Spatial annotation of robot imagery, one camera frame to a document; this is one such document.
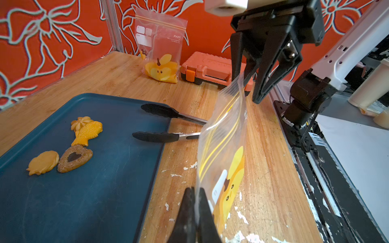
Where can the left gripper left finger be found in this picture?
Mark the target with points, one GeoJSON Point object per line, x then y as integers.
{"type": "Point", "coordinates": [184, 230]}

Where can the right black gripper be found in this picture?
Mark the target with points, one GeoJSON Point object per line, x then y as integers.
{"type": "Point", "coordinates": [282, 49]}

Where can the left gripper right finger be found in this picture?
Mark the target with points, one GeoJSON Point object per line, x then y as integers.
{"type": "Point", "coordinates": [206, 229]}

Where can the clear bag yellow dog print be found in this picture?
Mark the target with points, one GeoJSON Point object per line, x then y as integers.
{"type": "Point", "coordinates": [160, 38]}

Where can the metal kitchen tongs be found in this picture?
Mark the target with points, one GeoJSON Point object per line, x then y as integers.
{"type": "Point", "coordinates": [171, 113]}

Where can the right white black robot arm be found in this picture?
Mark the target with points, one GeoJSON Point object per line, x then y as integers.
{"type": "Point", "coordinates": [313, 90]}

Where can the orange plastic tool case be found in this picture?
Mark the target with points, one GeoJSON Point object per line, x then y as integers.
{"type": "Point", "coordinates": [201, 67]}

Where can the teal plastic tray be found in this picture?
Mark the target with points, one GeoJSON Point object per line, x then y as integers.
{"type": "Point", "coordinates": [103, 201]}

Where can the orange fish cookie large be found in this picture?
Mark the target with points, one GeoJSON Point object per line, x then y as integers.
{"type": "Point", "coordinates": [87, 132]}

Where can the orange round cookie top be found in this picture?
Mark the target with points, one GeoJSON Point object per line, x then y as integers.
{"type": "Point", "coordinates": [43, 163]}

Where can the brown heart ring cookie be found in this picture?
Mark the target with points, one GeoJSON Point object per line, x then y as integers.
{"type": "Point", "coordinates": [73, 158]}

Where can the black mounting base rail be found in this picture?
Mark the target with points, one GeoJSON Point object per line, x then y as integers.
{"type": "Point", "coordinates": [344, 166]}

